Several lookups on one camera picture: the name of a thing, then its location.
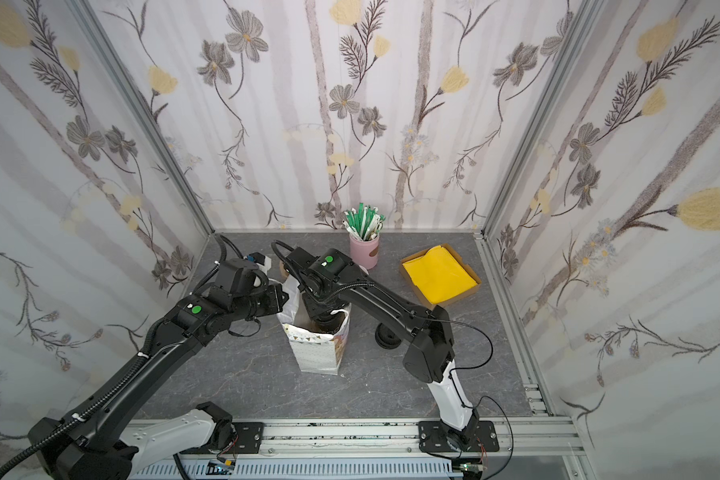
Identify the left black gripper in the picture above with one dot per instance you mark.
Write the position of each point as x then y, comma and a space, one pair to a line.
278, 297

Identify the yellow napkins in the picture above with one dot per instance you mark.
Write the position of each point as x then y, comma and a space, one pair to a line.
437, 273

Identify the pink cup holder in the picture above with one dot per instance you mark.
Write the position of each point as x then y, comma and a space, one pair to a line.
364, 253

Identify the stack of black lids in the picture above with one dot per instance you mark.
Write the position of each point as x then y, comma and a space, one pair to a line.
386, 338

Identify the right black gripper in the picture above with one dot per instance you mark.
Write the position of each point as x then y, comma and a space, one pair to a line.
311, 294

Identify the aluminium mounting rail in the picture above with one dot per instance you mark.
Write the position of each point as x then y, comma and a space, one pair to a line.
385, 448

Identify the white cartoon paper gift bag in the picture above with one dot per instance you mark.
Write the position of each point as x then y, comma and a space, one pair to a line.
316, 350

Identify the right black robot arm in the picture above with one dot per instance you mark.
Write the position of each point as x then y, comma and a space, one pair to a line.
430, 356

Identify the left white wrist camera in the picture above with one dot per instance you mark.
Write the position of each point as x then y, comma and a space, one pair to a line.
262, 261

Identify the green white straw bundle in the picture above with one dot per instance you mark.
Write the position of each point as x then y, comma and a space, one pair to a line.
364, 223

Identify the black paper coffee cup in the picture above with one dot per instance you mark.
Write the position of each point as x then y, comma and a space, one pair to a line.
324, 320

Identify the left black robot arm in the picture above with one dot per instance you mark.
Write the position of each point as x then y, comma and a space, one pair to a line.
86, 442

